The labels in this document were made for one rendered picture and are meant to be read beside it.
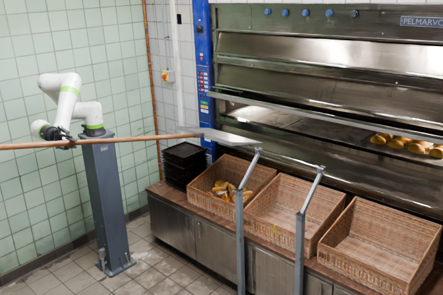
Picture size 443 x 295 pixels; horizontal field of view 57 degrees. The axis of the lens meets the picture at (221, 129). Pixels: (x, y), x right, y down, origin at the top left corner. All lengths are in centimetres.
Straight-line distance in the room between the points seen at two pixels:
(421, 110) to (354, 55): 51
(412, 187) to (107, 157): 214
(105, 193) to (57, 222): 72
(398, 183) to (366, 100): 56
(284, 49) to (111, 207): 182
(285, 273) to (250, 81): 141
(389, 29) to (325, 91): 57
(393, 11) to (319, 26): 48
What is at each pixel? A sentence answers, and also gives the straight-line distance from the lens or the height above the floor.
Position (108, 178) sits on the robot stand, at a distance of 332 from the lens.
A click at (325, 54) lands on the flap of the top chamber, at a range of 278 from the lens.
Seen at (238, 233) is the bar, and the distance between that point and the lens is 290.
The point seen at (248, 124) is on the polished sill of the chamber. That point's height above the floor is 117.
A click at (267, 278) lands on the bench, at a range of 301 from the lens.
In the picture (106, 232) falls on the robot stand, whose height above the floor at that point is 40.
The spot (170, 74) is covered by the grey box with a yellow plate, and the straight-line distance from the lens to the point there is 377.
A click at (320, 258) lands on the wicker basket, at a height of 62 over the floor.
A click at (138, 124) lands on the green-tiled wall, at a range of 408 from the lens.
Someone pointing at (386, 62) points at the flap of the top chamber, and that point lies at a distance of 261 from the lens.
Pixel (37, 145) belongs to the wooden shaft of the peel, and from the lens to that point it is 219.
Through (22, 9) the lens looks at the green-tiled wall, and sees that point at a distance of 345.
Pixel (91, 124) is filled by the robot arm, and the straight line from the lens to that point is 318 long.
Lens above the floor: 224
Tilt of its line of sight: 20 degrees down
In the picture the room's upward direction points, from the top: 2 degrees counter-clockwise
